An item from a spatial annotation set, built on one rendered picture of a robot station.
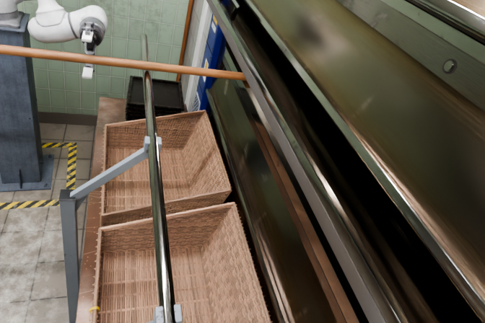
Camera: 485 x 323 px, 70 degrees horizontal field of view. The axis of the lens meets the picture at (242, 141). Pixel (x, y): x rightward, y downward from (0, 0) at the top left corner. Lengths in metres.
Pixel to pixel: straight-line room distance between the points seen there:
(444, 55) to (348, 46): 0.26
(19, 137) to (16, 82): 0.35
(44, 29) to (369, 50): 1.21
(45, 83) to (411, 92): 2.49
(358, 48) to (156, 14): 1.88
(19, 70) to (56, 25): 0.53
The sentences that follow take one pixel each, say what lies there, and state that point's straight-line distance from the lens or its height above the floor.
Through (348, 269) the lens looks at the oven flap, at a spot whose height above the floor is 1.40.
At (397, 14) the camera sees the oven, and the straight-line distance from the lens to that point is 0.71.
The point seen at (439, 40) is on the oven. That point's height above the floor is 1.67.
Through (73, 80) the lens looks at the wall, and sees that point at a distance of 2.76.
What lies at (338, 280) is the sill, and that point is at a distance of 0.82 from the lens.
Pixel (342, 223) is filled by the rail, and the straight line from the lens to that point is 0.55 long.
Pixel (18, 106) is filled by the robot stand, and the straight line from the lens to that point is 2.16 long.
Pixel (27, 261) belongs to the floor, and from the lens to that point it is 2.17.
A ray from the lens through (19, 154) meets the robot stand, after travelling 2.37.
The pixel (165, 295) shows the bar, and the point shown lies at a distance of 0.69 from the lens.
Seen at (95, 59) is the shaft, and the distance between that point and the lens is 1.28.
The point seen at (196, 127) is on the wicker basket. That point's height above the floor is 0.75.
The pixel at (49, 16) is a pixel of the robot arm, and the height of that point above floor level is 1.20.
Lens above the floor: 1.79
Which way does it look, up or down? 36 degrees down
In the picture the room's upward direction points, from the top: 18 degrees clockwise
